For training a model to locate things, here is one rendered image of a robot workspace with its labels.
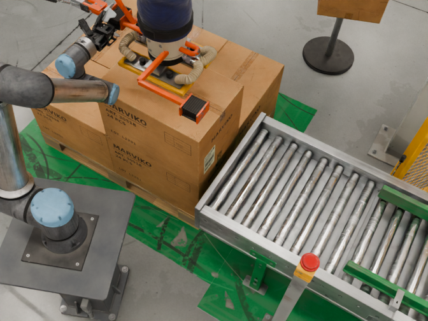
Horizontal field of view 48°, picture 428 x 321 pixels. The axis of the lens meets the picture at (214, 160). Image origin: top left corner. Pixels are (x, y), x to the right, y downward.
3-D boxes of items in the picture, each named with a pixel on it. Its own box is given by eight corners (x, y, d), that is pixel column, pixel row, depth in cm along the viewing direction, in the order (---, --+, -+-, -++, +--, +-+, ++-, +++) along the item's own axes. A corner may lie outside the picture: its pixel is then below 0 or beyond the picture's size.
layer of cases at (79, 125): (275, 106, 329) (285, 64, 295) (198, 219, 281) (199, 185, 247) (132, 39, 359) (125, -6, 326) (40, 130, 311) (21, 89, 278)
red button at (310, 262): (320, 262, 179) (323, 258, 175) (313, 278, 175) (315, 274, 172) (303, 253, 180) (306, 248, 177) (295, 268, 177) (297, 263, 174)
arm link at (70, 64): (55, 74, 199) (49, 57, 190) (75, 55, 205) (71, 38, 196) (73, 83, 196) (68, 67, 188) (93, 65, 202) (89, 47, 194)
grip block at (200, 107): (209, 109, 187) (209, 101, 183) (197, 125, 183) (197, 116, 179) (190, 100, 189) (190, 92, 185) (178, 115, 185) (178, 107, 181)
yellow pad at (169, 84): (195, 82, 209) (195, 74, 205) (183, 97, 204) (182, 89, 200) (131, 51, 218) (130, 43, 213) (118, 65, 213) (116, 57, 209)
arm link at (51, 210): (66, 246, 194) (57, 227, 179) (29, 230, 196) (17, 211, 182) (85, 214, 202) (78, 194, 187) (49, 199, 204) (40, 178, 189)
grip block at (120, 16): (134, 19, 215) (132, 8, 210) (121, 32, 210) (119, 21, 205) (119, 12, 217) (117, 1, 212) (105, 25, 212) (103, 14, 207)
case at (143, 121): (237, 134, 265) (244, 85, 232) (198, 187, 246) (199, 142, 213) (149, 88, 281) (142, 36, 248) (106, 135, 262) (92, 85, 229)
